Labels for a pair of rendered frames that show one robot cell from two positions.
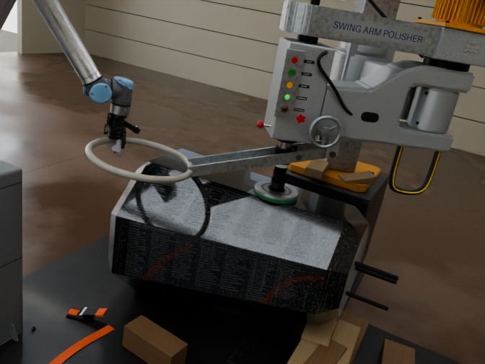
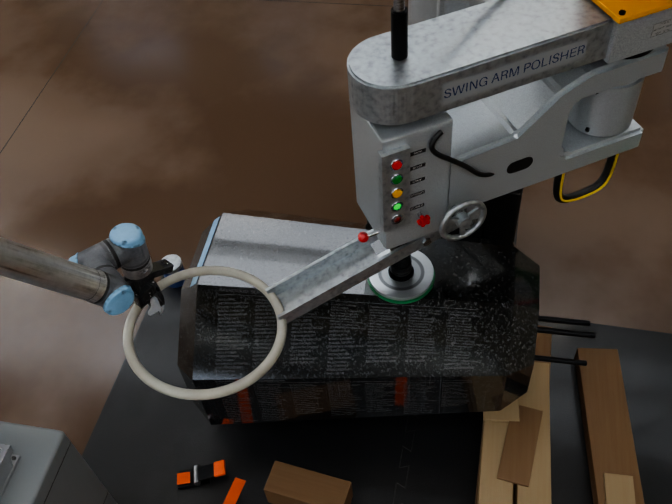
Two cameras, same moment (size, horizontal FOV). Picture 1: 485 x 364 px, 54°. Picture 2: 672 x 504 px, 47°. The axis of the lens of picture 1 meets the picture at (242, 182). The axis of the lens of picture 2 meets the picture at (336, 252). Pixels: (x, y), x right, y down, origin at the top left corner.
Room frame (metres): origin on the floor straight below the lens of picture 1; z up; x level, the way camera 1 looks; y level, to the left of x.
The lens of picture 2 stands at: (0.63, 0.22, 2.80)
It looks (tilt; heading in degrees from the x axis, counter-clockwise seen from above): 50 degrees down; 353
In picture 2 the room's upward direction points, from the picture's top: 6 degrees counter-clockwise
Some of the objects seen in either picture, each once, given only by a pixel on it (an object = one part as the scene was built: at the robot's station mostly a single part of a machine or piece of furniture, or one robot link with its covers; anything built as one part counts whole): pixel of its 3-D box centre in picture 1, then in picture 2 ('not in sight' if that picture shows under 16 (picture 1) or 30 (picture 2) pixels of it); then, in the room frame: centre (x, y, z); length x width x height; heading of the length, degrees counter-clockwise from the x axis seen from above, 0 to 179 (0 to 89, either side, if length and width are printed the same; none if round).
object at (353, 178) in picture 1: (357, 176); not in sight; (2.63, -0.65, 0.80); 0.20 x 0.10 x 0.05; 107
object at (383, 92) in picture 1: (377, 109); (525, 133); (2.19, -0.56, 1.28); 0.74 x 0.23 x 0.49; 101
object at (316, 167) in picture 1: (316, 168); not in sight; (2.64, -0.41, 0.81); 0.20 x 0.10 x 0.05; 164
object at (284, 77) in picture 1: (289, 84); (394, 189); (2.01, -0.12, 1.35); 0.08 x 0.03 x 0.28; 101
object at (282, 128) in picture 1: (313, 95); (426, 159); (2.15, -0.25, 1.30); 0.36 x 0.22 x 0.45; 101
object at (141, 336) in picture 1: (154, 344); (309, 492); (1.79, 0.27, 0.07); 0.30 x 0.12 x 0.12; 60
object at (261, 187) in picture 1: (276, 190); (401, 273); (2.13, -0.17, 0.83); 0.21 x 0.21 x 0.01
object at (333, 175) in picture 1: (335, 167); not in sight; (2.85, -0.56, 0.76); 0.49 x 0.49 x 0.05; 66
